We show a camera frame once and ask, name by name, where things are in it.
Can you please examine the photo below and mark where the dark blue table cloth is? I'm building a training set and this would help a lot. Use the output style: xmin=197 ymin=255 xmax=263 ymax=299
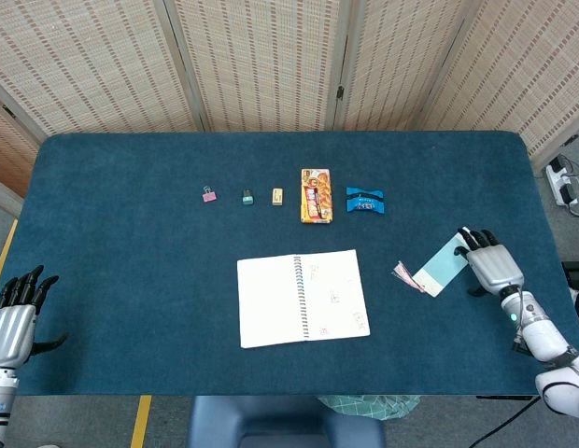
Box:
xmin=0 ymin=132 xmax=579 ymax=398

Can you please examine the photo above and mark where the open white spiral notebook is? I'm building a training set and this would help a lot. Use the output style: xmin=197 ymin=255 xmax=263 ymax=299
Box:
xmin=236 ymin=248 xmax=371 ymax=349

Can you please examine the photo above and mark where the green patterned cloth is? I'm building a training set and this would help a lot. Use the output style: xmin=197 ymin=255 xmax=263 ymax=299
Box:
xmin=317 ymin=394 xmax=421 ymax=422

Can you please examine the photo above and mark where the light blue bookmark pink tassel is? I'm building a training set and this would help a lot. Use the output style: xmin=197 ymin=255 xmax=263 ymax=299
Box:
xmin=392 ymin=232 xmax=471 ymax=299

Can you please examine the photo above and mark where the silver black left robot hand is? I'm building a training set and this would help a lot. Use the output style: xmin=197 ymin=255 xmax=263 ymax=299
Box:
xmin=0 ymin=264 xmax=69 ymax=370

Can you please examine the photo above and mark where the orange yellow snack box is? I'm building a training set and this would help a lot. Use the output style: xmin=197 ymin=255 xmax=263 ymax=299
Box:
xmin=300 ymin=168 xmax=335 ymax=224

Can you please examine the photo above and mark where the black box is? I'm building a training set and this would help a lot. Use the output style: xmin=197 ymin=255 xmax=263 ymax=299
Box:
xmin=562 ymin=260 xmax=579 ymax=291

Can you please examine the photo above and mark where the blue chair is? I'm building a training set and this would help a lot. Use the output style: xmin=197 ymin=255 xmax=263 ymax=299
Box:
xmin=186 ymin=395 xmax=387 ymax=448

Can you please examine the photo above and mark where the white power strip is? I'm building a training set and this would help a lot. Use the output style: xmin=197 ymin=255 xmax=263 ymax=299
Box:
xmin=544 ymin=156 xmax=579 ymax=207

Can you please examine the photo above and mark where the black floor cable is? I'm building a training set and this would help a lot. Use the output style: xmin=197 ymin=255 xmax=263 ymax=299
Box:
xmin=466 ymin=396 xmax=544 ymax=448

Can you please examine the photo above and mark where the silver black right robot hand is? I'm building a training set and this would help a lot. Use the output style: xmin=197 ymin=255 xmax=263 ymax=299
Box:
xmin=452 ymin=227 xmax=525 ymax=298

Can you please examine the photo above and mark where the yellow floor tape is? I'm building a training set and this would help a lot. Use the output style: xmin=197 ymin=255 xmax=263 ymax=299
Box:
xmin=130 ymin=395 xmax=153 ymax=448
xmin=0 ymin=217 xmax=20 ymax=300

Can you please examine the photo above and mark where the blue snack packet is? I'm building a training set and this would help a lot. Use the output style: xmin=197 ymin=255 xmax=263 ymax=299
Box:
xmin=346 ymin=187 xmax=386 ymax=215

